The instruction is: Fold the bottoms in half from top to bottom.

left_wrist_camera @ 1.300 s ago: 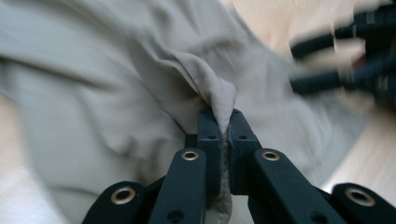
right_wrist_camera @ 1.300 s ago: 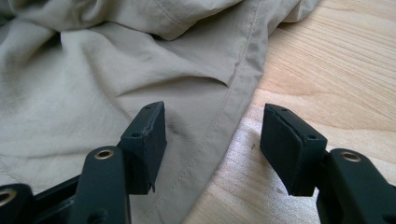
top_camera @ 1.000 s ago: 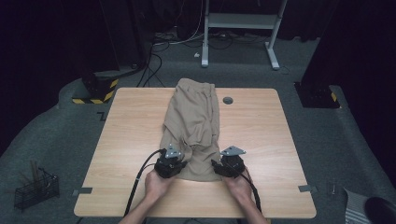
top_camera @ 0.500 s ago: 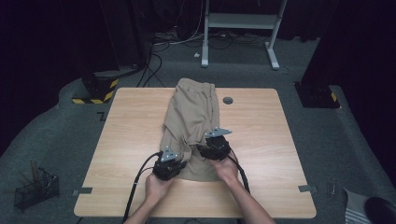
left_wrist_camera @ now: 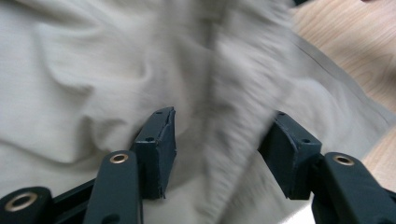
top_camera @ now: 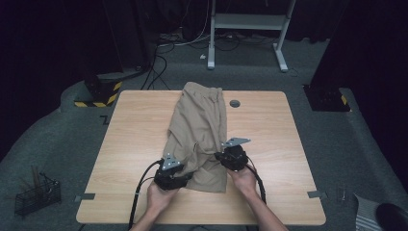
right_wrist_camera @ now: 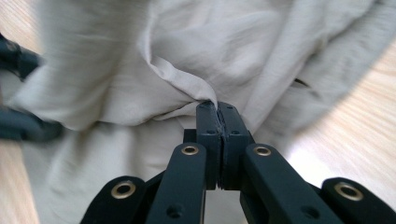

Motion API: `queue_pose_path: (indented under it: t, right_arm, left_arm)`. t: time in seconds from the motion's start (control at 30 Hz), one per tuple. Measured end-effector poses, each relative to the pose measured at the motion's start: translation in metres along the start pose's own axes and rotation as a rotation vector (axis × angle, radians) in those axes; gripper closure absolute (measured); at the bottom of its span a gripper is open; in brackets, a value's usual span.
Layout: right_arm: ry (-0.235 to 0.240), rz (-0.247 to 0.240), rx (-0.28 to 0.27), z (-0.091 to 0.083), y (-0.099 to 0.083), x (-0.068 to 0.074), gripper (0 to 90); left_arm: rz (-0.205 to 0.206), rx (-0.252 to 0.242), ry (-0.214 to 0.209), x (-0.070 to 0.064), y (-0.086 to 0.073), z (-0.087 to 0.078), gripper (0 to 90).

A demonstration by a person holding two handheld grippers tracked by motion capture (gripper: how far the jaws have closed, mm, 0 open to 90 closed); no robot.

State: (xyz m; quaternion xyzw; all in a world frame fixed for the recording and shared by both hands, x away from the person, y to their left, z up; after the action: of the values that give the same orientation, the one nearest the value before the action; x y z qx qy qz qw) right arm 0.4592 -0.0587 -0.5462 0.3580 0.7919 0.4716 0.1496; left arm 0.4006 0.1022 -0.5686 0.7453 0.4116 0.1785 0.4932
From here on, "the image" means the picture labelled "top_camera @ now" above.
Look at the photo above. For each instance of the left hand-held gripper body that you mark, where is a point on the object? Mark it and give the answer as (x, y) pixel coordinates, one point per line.
(170, 178)

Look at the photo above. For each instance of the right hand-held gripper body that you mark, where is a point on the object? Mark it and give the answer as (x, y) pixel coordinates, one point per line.
(234, 157)

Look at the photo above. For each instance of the beige shorts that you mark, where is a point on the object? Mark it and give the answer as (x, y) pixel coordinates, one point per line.
(198, 122)

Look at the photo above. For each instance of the person's left hand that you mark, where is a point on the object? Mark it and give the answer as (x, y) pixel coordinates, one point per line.
(160, 199)

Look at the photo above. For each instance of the person's right hand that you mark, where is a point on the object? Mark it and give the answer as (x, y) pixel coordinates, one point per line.
(245, 183)

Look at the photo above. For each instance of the grey tape strip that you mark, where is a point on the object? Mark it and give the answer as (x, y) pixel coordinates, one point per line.
(316, 194)
(86, 196)

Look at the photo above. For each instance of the white plug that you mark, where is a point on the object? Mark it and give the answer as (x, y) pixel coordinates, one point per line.
(202, 56)

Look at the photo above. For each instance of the black yellow striped stand base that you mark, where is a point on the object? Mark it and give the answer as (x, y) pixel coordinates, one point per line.
(102, 96)

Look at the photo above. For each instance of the wooden sticks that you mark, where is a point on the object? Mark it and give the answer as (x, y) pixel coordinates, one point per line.
(34, 178)

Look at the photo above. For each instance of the grey striped cloth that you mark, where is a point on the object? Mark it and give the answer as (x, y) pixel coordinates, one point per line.
(367, 215)

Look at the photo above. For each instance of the black shoe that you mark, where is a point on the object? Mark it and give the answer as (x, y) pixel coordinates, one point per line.
(393, 218)

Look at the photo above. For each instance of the white metal desk frame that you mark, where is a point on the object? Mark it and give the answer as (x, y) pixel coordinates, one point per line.
(248, 21)

